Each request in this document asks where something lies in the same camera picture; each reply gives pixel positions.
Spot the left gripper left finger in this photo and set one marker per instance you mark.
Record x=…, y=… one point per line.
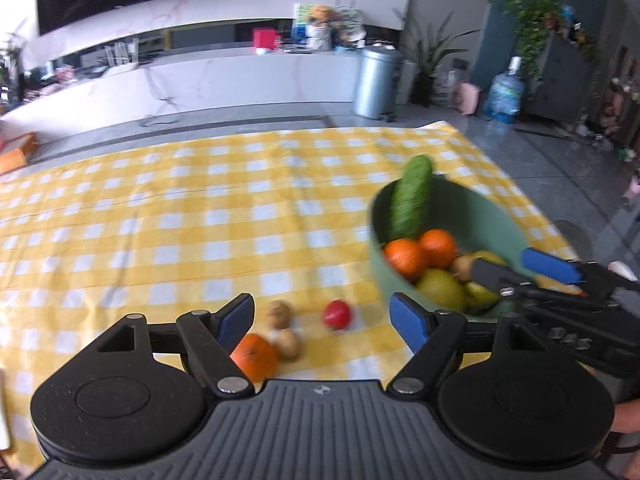
x=209, y=338

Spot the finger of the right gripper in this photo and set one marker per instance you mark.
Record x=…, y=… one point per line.
x=590, y=277
x=508, y=284

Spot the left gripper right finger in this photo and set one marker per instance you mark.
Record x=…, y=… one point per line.
x=434, y=339

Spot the yellow pear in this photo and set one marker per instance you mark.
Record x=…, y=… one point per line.
x=478, y=297

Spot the large yellow-green pear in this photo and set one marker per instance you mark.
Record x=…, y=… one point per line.
x=442, y=288

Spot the orange tangerine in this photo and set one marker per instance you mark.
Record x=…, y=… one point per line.
x=440, y=248
x=256, y=357
x=407, y=258

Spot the red cherry tomato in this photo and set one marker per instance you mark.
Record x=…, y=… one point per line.
x=337, y=315

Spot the green cucumber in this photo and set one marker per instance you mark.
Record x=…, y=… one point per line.
x=410, y=199

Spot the green plastic colander bowl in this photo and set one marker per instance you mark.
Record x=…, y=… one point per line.
x=474, y=222

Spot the yellow white checkered tablecloth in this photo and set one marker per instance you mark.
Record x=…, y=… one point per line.
x=165, y=230

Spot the blue water jug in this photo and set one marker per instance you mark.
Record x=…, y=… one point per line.
x=505, y=93

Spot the pink piggy bank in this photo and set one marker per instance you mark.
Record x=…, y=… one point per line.
x=465, y=98

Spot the dark grey drawer cabinet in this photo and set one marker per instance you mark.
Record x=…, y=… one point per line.
x=564, y=78

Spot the silver metal trash bin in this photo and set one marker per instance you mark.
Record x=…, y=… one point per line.
x=376, y=91

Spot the potted green plant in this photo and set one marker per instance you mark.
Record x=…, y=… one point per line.
x=427, y=47

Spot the trailing ivy plant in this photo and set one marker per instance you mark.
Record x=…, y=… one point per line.
x=535, y=22

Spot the white marble tv cabinet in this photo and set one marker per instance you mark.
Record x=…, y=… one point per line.
x=186, y=82

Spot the orange cardboard box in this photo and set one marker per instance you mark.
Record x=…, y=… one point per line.
x=16, y=154

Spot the teddy bear plush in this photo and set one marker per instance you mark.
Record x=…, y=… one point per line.
x=319, y=28

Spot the white wifi router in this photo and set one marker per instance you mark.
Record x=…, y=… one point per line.
x=121, y=57

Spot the red box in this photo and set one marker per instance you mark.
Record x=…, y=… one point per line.
x=266, y=40

